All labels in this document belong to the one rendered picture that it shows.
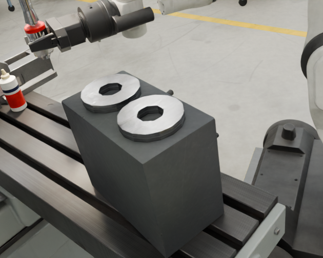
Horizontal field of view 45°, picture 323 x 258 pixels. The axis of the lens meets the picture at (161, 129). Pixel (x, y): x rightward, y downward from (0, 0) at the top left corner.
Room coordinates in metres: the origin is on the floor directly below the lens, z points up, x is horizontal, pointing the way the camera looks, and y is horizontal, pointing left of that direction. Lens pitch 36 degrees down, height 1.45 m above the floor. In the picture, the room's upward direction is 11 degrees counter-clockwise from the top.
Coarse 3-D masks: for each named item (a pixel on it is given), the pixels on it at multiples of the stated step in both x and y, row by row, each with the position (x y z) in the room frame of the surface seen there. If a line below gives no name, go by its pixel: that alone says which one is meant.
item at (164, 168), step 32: (96, 96) 0.50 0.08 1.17; (128, 96) 0.48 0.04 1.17; (160, 96) 0.47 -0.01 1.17; (96, 128) 0.44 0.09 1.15; (128, 128) 0.40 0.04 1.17; (160, 128) 0.39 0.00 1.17; (192, 128) 0.40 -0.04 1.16; (96, 160) 0.47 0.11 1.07; (128, 160) 0.38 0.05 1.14; (160, 160) 0.36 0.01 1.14; (192, 160) 0.39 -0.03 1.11; (128, 192) 0.40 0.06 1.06; (160, 192) 0.36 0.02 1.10; (192, 192) 0.38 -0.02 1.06; (160, 224) 0.35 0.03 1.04; (192, 224) 0.38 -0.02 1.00
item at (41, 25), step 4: (40, 24) 0.88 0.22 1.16; (44, 24) 0.88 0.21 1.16; (24, 28) 0.88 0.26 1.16; (28, 28) 0.87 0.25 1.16; (32, 28) 0.86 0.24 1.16; (36, 28) 0.86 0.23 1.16; (40, 28) 0.87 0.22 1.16; (44, 28) 0.87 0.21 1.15; (28, 32) 0.86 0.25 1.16; (32, 32) 0.86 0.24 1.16; (36, 32) 0.86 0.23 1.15
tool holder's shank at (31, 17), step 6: (18, 0) 0.88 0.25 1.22; (24, 0) 0.87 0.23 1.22; (30, 0) 0.88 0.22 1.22; (24, 6) 0.87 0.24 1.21; (30, 6) 0.88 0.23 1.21; (24, 12) 0.87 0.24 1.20; (30, 12) 0.87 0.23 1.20; (24, 18) 0.88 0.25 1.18; (30, 18) 0.87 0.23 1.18; (36, 18) 0.88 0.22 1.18; (30, 24) 0.87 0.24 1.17; (36, 24) 0.88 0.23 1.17
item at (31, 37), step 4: (40, 32) 0.86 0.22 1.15; (44, 32) 0.87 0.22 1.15; (28, 36) 0.87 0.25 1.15; (32, 36) 0.86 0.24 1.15; (36, 36) 0.86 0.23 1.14; (40, 36) 0.86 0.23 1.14; (32, 40) 0.86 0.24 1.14; (52, 48) 0.88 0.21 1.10; (36, 52) 0.86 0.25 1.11; (40, 52) 0.86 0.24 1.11; (44, 52) 0.86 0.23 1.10; (48, 52) 0.86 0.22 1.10; (52, 52) 0.87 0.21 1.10; (36, 56) 0.86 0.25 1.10; (40, 56) 0.86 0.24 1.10; (44, 56) 0.86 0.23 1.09
